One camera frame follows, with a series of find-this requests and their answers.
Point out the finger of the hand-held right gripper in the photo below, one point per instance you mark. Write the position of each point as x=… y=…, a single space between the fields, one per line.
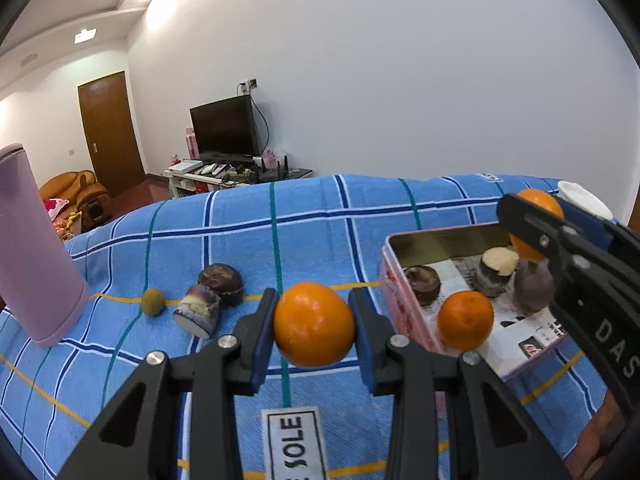
x=587 y=227
x=530 y=220

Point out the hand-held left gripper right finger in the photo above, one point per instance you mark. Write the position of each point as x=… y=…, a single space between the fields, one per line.
x=364 y=340

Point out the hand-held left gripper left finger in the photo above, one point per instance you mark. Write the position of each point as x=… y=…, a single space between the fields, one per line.
x=262 y=340

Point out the medium orange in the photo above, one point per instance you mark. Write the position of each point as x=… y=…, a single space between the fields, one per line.
x=540 y=200

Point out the pink tin box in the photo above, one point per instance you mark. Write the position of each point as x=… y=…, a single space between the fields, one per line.
x=397 y=305

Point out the large orange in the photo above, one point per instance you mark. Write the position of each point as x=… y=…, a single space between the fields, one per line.
x=312 y=322

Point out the short sugarcane piece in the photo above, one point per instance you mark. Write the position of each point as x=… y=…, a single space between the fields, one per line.
x=495 y=267

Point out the thick sugarcane piece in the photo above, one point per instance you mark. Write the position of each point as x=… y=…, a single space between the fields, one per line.
x=197 y=312

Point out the small orange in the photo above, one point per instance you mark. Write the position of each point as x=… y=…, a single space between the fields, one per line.
x=465 y=320

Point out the white floral paper cup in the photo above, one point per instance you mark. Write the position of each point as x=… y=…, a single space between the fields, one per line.
x=585 y=197

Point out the small green-brown fruit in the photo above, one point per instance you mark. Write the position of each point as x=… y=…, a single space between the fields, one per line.
x=152 y=302

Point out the blue plaid blanket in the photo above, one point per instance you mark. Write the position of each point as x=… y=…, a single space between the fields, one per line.
x=325 y=220

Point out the white television stand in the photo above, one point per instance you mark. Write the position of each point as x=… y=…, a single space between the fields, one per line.
x=200 y=182

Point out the black router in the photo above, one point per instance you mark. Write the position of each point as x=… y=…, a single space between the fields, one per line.
x=282 y=166

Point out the small pink floral box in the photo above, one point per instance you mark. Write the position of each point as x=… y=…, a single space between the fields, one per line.
x=270 y=157

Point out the flat white box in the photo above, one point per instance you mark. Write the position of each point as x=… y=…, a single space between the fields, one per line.
x=182 y=166

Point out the tall pink box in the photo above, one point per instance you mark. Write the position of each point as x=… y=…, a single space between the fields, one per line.
x=191 y=142

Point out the black television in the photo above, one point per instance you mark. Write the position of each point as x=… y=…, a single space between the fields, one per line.
x=223 y=127

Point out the brown leather armchair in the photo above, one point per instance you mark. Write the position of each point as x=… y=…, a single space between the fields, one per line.
x=80 y=190

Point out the purple electric kettle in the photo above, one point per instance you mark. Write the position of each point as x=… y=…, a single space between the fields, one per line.
x=35 y=260

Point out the pink cushion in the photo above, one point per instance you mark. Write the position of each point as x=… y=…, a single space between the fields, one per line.
x=55 y=206

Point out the brown wooden door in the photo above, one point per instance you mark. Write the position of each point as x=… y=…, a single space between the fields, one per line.
x=107 y=132

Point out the square ceiling light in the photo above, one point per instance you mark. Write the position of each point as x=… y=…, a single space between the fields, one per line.
x=85 y=36

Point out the ceiling air vent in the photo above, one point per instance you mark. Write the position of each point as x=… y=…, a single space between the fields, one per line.
x=27 y=60

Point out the white wall socket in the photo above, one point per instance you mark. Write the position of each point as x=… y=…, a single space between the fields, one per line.
x=248 y=85

